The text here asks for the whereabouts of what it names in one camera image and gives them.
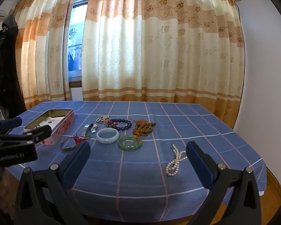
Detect pale jade bangle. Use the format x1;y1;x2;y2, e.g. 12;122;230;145
96;128;120;144

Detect window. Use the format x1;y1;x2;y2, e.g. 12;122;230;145
67;0;92;80

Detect silver bangle with red knot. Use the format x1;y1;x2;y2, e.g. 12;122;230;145
61;134;91;152

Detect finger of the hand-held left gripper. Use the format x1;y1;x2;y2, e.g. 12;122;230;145
0;125;52;145
0;117;23;136

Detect wide cream orange curtain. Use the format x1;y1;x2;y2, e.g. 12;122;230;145
81;0;247;123

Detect brown wooden bead necklace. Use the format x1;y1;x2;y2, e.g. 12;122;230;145
131;119;157;137

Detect pink metal tin box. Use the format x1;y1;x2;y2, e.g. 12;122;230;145
23;109;75;146

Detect narrow cream orange curtain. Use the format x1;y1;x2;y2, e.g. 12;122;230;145
13;0;73;111

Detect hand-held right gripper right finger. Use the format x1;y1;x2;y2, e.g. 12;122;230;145
186;141;261;225

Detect printed paper sheet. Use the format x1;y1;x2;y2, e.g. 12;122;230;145
33;118;66;130

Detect dark blue bead bracelet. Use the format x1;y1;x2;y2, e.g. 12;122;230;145
106;118;132;132

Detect green jade bracelet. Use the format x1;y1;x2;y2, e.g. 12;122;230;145
117;135;143;151

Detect blue checked tablecloth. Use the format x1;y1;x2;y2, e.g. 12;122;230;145
5;101;267;219

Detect hanging dark coats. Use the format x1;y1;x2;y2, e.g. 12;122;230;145
0;14;27;120

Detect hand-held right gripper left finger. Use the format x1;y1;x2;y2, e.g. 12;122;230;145
14;141;91;225

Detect white pearl necklace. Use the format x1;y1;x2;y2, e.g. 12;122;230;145
165;144;188;177

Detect silver wrist watch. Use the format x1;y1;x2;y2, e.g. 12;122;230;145
81;122;98;138

